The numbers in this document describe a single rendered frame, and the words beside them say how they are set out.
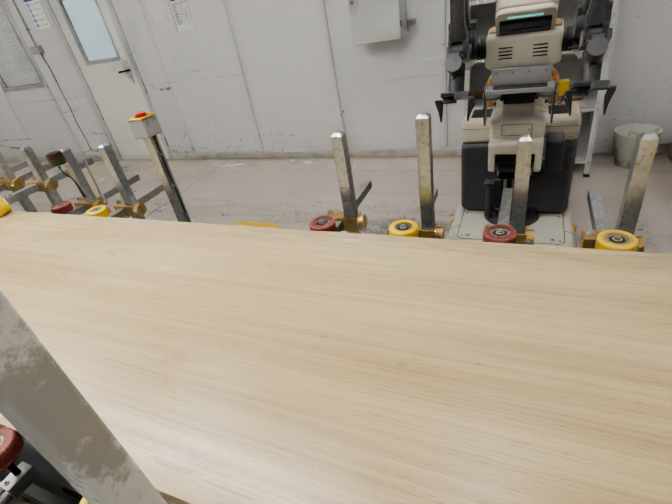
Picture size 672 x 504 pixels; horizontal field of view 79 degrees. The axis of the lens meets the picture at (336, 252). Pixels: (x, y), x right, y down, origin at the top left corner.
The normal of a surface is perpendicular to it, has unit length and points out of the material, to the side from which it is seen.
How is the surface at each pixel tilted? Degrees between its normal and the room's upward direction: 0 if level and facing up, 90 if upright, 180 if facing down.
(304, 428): 0
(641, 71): 90
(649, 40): 90
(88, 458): 90
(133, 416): 0
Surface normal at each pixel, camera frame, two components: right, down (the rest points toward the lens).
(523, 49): -0.35, 0.67
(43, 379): 0.91, 0.08
